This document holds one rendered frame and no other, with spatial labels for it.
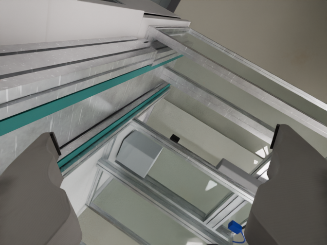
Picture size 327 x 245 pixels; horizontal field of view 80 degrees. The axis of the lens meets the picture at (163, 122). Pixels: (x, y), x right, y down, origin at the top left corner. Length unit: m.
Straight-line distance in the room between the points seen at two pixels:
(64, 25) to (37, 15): 0.06
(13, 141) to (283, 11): 3.35
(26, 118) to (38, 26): 0.16
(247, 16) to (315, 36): 0.93
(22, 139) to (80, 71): 0.18
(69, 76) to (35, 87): 0.06
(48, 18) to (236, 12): 3.02
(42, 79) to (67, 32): 0.17
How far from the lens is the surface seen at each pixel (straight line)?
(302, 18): 3.50
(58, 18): 0.46
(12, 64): 0.36
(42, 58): 0.40
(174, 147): 0.82
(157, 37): 0.78
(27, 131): 0.46
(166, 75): 1.05
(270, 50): 3.24
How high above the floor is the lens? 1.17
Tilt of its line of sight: 6 degrees down
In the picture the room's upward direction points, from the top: 122 degrees clockwise
